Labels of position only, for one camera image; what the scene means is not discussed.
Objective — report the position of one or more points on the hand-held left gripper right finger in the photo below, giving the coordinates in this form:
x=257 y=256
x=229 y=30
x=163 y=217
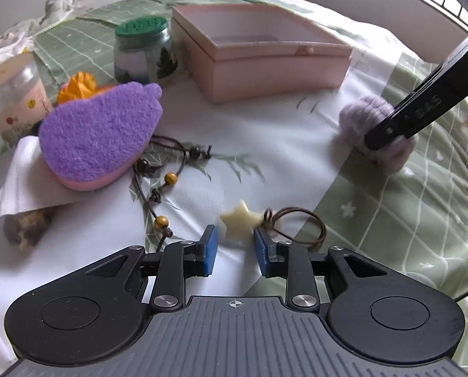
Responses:
x=260 y=253

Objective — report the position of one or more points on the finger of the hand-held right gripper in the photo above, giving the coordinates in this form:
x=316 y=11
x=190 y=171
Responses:
x=422 y=106

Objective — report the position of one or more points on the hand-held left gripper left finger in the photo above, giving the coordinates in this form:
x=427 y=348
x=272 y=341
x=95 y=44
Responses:
x=211 y=251

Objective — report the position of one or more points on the purple fluffy scrunchie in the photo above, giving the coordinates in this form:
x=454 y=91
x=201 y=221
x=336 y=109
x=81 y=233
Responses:
x=359 y=116

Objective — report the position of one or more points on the pink cardboard box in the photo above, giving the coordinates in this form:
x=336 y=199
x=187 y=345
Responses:
x=265 y=66

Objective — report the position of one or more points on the purple and pink sponge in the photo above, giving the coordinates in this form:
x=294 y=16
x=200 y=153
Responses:
x=100 y=129

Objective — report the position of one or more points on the white tissue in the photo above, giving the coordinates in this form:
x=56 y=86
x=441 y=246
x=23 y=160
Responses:
x=17 y=180

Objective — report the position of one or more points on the brown mottled soft object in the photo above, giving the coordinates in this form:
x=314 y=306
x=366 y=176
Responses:
x=25 y=227

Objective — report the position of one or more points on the green and white bed sheet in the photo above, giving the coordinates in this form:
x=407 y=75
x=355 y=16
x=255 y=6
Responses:
x=281 y=157

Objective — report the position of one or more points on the green lid glass jar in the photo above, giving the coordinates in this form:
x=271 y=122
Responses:
x=139 y=53

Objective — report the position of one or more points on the orange fabric flower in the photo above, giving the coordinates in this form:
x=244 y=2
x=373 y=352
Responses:
x=78 y=86

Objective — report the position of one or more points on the flower print jar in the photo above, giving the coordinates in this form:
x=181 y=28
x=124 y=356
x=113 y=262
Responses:
x=15 y=102

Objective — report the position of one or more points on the white crumpled cloth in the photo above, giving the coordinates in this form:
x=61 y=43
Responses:
x=14 y=35

